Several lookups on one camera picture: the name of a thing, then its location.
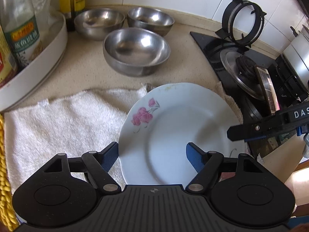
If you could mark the black glass gas stove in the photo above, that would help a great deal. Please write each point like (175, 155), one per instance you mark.
(212, 50)

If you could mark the clear bottle green label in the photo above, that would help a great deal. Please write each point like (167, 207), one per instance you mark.
(21, 38)

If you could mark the steel burner drip plate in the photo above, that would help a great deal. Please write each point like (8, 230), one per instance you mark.
(229, 60)

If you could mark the stainless steel bowl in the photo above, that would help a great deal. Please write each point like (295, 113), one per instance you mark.
(135, 48)
(96, 21)
(149, 17)

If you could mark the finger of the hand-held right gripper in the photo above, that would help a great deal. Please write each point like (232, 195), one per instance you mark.
(256, 128)

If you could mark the white terry towel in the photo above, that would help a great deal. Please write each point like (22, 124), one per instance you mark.
(60, 125)

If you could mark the yellow knitted cloth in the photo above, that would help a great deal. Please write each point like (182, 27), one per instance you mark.
(6, 186)

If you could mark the red label bottle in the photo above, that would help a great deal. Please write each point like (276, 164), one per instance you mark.
(4, 67)

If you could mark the black gas burner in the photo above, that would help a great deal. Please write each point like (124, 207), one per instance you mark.
(246, 66)

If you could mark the black stove knob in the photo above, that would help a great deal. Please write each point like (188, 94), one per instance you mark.
(253, 111)

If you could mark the round steel-rimmed lid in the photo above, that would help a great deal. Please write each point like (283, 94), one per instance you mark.
(266, 89)

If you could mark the white floral plate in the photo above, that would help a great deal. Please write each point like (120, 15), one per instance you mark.
(169, 125)

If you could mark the grey steel pot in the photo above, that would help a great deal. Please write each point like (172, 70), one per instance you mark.
(298, 53)

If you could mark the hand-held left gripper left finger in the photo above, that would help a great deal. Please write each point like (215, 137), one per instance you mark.
(109, 157)

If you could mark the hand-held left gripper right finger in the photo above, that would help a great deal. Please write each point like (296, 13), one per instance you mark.
(194, 158)

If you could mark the white round tray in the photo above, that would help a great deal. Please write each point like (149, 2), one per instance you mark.
(48, 60)

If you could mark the black round pot support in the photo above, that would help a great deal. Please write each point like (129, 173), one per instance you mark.
(229, 17)

